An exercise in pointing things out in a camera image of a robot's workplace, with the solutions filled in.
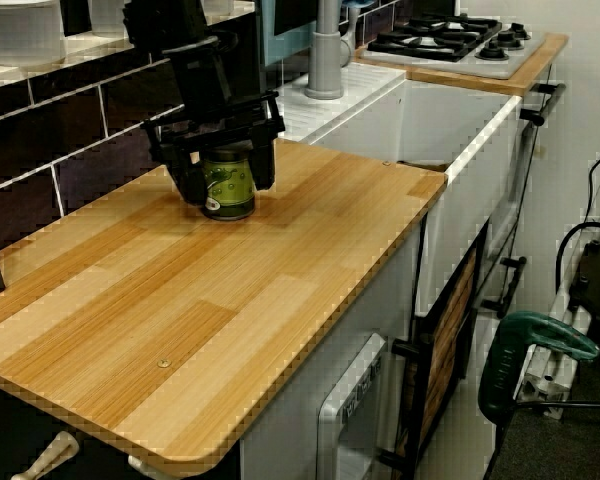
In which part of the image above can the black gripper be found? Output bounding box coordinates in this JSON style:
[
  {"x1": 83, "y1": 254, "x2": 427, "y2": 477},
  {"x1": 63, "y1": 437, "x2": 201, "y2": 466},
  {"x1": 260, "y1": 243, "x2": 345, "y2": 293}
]
[{"x1": 141, "y1": 41, "x2": 287, "y2": 207}]

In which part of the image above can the green pea can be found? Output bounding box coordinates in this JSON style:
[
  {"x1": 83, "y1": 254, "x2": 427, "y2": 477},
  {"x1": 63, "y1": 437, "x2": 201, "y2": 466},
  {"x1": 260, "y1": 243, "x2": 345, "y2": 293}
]
[{"x1": 199, "y1": 143, "x2": 258, "y2": 222}]

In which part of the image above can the white sink basin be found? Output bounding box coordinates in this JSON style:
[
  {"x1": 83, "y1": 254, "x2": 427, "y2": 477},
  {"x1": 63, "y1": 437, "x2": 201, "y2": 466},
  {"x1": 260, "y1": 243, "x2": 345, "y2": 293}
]
[{"x1": 267, "y1": 62, "x2": 525, "y2": 321}]

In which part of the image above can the grey toy faucet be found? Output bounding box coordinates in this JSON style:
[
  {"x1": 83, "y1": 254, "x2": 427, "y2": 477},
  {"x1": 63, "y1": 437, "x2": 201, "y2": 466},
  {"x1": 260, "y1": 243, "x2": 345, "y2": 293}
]
[{"x1": 304, "y1": 0, "x2": 357, "y2": 100}]

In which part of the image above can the large translucent white container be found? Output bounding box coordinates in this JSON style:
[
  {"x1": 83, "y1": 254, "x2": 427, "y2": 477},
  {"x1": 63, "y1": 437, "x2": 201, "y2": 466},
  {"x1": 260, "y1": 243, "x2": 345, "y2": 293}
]
[{"x1": 0, "y1": 0, "x2": 66, "y2": 68}]

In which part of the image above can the grey dishwasher panel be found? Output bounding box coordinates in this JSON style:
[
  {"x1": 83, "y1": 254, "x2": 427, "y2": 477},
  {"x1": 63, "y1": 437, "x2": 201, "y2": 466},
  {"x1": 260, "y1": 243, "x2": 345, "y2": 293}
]
[{"x1": 315, "y1": 332, "x2": 389, "y2": 480}]

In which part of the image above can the black burner grate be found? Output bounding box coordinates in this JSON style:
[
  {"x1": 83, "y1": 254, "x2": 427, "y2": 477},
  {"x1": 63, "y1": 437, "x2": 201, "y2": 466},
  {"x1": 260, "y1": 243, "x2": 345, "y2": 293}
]
[{"x1": 367, "y1": 13, "x2": 504, "y2": 64}]

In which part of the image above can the wooden stove counter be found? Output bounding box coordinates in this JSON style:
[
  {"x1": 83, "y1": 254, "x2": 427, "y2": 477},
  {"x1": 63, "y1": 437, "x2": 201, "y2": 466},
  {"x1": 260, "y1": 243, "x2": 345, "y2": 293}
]
[{"x1": 354, "y1": 32, "x2": 569, "y2": 97}]

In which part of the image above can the wooden slat crate door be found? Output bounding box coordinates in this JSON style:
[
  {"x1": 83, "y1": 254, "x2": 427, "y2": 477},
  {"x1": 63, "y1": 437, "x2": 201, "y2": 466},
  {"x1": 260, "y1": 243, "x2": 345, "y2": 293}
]
[{"x1": 392, "y1": 224, "x2": 491, "y2": 474}]

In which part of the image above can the grey stove plate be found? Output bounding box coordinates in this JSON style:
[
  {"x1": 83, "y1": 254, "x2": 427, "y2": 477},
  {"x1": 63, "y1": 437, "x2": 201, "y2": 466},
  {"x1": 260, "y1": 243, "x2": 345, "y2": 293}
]
[{"x1": 360, "y1": 13, "x2": 547, "y2": 80}]

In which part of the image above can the green power tool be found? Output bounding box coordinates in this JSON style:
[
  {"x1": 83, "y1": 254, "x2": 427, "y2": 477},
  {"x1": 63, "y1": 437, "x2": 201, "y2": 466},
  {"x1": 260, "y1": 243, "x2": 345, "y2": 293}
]
[{"x1": 477, "y1": 310, "x2": 600, "y2": 422}]

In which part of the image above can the black box device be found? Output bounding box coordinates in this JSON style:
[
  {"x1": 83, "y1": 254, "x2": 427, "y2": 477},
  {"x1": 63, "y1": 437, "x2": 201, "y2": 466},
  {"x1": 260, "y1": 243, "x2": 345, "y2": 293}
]
[{"x1": 567, "y1": 238, "x2": 600, "y2": 324}]

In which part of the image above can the black vertical post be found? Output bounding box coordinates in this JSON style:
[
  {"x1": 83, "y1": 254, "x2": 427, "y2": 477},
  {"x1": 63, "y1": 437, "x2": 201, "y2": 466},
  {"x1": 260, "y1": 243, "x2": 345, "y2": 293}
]
[{"x1": 223, "y1": 8, "x2": 270, "y2": 140}]

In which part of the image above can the teal cabinet frame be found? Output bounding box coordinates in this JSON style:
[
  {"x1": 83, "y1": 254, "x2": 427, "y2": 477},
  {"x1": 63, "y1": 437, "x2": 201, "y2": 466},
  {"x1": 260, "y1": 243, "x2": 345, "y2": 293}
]
[{"x1": 257, "y1": 0, "x2": 322, "y2": 79}]

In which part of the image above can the black cabinet handle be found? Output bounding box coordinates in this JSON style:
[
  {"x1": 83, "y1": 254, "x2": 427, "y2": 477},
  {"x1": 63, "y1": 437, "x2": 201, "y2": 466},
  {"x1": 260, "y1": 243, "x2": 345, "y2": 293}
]
[{"x1": 482, "y1": 255, "x2": 528, "y2": 317}]

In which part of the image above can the black oven handle bar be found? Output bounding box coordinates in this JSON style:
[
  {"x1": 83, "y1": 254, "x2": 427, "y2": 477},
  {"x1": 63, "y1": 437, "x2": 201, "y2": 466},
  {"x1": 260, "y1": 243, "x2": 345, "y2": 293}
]
[{"x1": 519, "y1": 82, "x2": 566, "y2": 126}]

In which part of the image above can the thick black cable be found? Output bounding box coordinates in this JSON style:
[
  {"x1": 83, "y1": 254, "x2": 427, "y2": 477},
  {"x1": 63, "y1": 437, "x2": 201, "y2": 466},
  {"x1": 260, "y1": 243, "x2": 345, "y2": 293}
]
[{"x1": 554, "y1": 221, "x2": 600, "y2": 304}]

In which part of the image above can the aluminium extrusion rail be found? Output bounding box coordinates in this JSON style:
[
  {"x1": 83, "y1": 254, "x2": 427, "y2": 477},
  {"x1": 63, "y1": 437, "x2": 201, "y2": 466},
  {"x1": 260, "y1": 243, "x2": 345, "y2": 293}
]
[{"x1": 517, "y1": 149, "x2": 600, "y2": 420}]

